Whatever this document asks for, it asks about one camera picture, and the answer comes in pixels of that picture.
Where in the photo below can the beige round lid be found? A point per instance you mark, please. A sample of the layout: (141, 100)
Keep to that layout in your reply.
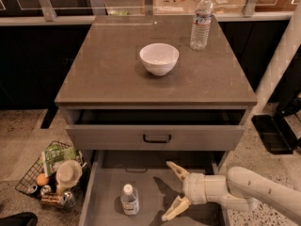
(68, 173)

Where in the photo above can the brown drink can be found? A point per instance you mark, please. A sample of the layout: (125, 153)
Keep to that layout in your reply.
(53, 199)

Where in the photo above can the green snack packet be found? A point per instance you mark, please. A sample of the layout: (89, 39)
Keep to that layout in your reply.
(56, 154)

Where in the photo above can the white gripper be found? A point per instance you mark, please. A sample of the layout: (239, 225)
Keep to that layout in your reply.
(193, 187)

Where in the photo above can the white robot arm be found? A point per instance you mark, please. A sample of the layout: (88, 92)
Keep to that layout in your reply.
(239, 188)

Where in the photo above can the black drawer handle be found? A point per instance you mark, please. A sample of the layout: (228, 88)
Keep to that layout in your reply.
(154, 139)

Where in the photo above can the orange fruit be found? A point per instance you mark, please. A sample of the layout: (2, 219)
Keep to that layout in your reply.
(42, 180)

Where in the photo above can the grey top drawer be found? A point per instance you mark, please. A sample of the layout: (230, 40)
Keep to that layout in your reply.
(123, 129)

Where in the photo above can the black wire basket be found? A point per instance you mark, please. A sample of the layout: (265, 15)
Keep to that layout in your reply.
(28, 185)

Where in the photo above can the blue label plastic bottle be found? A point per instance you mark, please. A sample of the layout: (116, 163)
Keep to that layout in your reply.
(129, 200)

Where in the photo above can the grey middle drawer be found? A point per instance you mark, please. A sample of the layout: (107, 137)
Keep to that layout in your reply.
(157, 187)

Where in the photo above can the silver soda can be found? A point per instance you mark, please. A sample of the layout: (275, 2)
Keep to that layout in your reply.
(45, 190)

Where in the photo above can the black object floor corner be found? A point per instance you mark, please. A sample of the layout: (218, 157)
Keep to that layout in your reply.
(21, 219)

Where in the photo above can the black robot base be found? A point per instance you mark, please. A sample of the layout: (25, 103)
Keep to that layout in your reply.
(277, 136)

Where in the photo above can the white ceramic bowl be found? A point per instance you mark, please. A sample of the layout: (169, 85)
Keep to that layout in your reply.
(159, 58)

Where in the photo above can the clear water bottle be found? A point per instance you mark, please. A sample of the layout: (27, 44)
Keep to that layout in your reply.
(201, 24)

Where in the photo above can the grey drawer cabinet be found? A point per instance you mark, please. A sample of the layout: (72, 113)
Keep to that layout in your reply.
(107, 73)

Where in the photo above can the grey drawer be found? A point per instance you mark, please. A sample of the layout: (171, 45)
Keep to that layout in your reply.
(157, 187)
(123, 129)

